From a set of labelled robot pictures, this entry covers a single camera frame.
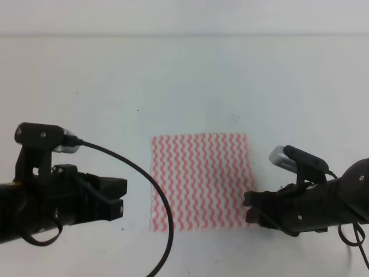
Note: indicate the pink white wavy striped towel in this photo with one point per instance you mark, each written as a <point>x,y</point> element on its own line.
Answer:
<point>204,177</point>

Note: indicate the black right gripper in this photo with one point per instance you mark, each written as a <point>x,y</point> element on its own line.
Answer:
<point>285,210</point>

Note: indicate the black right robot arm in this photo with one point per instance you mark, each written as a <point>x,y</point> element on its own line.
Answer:
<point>342,200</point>

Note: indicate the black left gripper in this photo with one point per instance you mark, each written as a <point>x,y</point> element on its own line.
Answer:
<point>69,197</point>

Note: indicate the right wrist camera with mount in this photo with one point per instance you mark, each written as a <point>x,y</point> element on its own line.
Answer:
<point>307,167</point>

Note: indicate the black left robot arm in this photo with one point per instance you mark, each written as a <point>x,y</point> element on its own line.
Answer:
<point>13,215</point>

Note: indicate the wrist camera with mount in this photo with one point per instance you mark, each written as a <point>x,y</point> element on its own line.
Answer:
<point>307,167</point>
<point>38,142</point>

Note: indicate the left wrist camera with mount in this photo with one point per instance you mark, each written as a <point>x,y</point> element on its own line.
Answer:
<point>38,142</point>

